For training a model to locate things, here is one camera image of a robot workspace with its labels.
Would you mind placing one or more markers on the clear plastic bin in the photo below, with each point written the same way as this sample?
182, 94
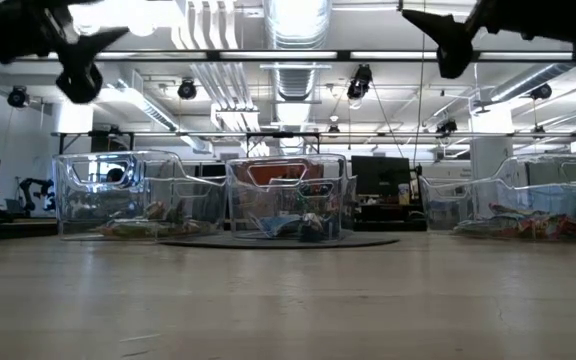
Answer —
468, 200
288, 202
83, 200

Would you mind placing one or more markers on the black background robot arm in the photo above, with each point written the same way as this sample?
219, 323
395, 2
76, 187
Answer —
28, 187

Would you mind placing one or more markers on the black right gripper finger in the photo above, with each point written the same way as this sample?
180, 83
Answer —
453, 47

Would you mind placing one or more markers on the black round mat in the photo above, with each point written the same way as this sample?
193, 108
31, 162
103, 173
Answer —
368, 241

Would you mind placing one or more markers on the brown and green granola bar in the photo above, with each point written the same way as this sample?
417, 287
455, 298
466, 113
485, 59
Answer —
160, 212

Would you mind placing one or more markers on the black monitor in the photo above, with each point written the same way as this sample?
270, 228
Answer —
380, 175

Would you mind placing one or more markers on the silver ceiling duct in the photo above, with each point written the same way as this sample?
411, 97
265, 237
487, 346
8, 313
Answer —
298, 22

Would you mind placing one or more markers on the black hanging camera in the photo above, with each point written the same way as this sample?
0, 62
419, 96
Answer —
186, 89
359, 82
17, 96
447, 126
540, 91

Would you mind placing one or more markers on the white and yellow cup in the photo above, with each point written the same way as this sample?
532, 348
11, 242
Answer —
404, 194

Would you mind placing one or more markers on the grey horizontal frame rail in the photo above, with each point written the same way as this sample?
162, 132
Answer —
393, 135

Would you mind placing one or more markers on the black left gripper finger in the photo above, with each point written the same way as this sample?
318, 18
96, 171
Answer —
80, 75

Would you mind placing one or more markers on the person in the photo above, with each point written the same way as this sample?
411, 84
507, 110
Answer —
114, 175

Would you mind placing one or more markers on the green and yellow granola bar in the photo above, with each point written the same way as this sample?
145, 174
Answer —
133, 230

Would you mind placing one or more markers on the blue granola bar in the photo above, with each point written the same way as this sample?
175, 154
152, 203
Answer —
278, 226

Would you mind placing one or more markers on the black overhead frame bar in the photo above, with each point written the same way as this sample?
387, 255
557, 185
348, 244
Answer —
213, 55

